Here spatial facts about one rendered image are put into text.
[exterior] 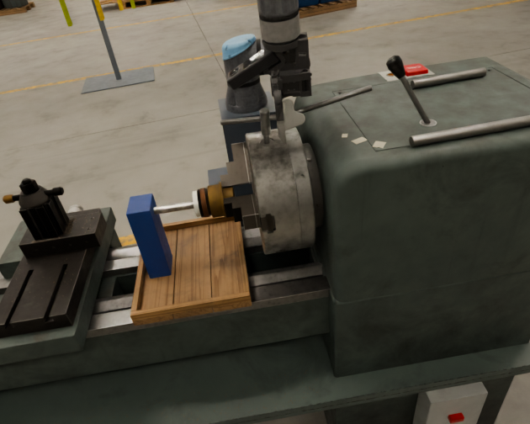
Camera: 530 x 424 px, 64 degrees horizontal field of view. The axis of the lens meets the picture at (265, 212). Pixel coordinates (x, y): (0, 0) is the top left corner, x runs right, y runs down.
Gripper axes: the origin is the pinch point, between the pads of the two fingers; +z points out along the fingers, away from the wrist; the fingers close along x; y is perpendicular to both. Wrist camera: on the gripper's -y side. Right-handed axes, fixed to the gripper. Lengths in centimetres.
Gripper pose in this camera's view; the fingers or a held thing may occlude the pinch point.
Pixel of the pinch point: (280, 125)
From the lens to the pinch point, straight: 98.1
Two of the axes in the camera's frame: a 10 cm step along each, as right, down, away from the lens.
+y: 9.9, -1.0, -0.7
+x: -0.2, -7.1, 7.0
